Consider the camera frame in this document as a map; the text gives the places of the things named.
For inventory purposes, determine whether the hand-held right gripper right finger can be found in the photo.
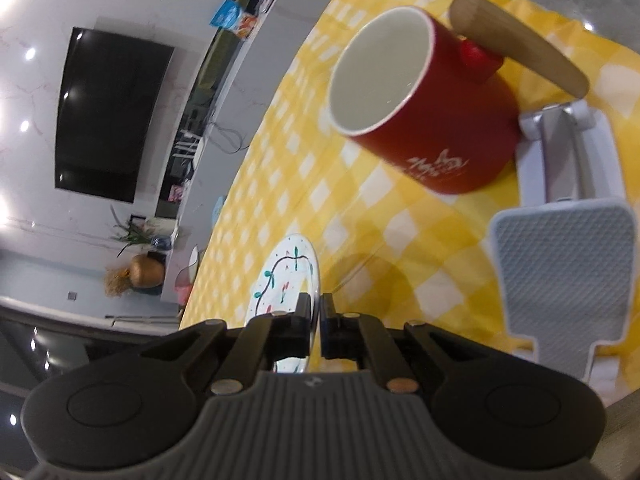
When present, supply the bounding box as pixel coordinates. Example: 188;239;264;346
320;292;483;394

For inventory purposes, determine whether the white router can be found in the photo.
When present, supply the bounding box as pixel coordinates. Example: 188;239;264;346
175;130;204;181

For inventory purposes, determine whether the grey television cabinet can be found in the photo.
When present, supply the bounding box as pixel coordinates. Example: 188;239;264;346
159;0;303;306

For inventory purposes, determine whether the green plant in blue vase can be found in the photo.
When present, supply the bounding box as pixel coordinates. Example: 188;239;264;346
111;205;173;259

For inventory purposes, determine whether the red mug with wooden handle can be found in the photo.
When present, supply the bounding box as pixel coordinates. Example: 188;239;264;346
327;0;591;196

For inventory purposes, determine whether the dried flower bunch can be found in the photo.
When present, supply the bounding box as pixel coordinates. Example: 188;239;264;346
103;267;133;299

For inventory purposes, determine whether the yellow checked tablecloth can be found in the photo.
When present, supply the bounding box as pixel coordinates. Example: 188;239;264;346
179;0;640;361

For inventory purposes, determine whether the black cable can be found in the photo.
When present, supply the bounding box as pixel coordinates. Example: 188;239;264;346
205;122;249;154

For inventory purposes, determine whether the white folding stand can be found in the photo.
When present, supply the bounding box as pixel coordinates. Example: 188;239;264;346
487;100;632;380

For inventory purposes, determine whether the white painted plate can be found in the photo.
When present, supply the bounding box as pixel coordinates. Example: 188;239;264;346
247;234;321;375

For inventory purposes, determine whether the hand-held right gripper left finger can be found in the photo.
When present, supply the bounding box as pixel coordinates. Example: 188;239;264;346
131;292;313;395

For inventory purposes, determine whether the blue snack bag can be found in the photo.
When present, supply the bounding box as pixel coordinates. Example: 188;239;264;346
209;0;258;38

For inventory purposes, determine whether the black television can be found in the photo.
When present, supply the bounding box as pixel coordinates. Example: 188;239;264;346
54;26;176;204

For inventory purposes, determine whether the round mirror side table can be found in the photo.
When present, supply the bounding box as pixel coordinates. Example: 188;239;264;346
177;247;201;286

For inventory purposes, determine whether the light blue plastic stool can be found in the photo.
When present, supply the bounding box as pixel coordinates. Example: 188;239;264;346
210;195;229;236

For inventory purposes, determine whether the golden vase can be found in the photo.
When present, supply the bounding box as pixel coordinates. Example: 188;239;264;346
131;254;166;288

